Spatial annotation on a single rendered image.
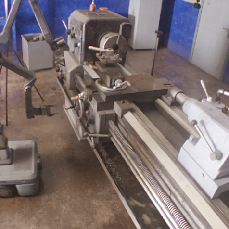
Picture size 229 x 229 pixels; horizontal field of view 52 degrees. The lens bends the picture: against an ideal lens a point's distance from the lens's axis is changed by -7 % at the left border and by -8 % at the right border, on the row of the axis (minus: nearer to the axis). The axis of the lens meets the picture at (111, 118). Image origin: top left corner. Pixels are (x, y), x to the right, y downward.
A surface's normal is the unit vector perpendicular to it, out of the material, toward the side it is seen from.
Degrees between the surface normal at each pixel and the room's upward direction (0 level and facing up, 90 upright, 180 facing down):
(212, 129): 82
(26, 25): 90
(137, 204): 0
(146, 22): 90
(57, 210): 0
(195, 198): 36
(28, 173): 0
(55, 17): 90
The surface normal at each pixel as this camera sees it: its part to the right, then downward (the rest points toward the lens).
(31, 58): 0.47, 0.51
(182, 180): -0.47, -0.59
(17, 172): 0.08, -0.84
